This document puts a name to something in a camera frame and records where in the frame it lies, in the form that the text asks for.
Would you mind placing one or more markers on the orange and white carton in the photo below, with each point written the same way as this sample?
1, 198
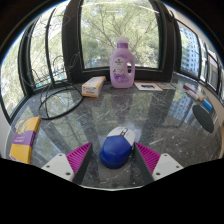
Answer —
93, 86

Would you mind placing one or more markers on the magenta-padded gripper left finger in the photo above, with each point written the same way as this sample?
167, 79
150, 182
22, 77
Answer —
61, 165

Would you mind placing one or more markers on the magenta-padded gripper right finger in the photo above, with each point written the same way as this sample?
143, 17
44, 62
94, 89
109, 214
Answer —
165, 165

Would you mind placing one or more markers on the white box with blue stripe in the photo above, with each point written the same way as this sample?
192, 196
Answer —
196, 95

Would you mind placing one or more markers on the yellow and purple book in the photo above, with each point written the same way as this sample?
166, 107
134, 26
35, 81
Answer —
24, 140

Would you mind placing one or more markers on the blue and white computer mouse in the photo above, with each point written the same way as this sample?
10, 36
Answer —
116, 151

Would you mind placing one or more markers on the printed pamphlet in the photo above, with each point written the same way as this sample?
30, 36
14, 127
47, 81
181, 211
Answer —
165, 86

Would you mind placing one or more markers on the framed photo card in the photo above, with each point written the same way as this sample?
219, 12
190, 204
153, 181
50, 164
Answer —
147, 86

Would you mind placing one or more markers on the purple detergent bottle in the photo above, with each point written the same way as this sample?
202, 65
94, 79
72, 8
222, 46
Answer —
122, 66

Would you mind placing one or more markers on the red hardcover book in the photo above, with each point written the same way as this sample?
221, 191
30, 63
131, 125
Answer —
188, 88

